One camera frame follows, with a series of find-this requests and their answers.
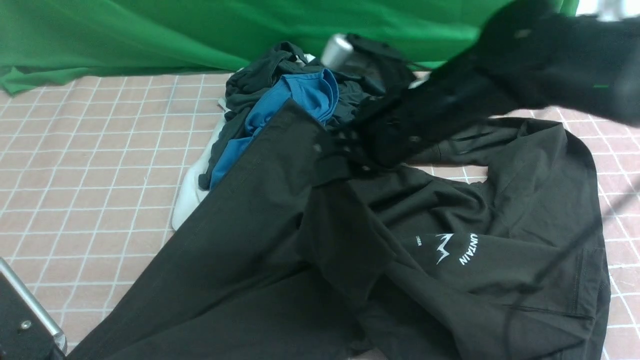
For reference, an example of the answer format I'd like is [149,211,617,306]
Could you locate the blue shirt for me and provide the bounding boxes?
[209,69,341,192]

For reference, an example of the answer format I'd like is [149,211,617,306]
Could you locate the pink checkered tablecloth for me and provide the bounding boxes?
[0,74,640,360]

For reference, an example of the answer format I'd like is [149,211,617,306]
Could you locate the green backdrop cloth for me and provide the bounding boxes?
[0,0,581,96]

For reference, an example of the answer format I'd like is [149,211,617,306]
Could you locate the white shirt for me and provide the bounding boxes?
[171,44,340,230]

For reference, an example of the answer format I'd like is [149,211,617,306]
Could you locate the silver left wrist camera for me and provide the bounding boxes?
[0,259,67,360]

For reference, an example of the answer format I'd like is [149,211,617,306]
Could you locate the dark teal gray shirt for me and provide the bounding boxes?
[198,41,384,191]

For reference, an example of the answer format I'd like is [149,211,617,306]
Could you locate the dark gray long-sleeved shirt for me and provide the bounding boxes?
[68,102,611,360]

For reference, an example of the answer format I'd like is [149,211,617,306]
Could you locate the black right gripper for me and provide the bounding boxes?
[314,75,481,176]

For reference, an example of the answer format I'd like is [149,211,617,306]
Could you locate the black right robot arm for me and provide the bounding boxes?
[315,0,640,171]

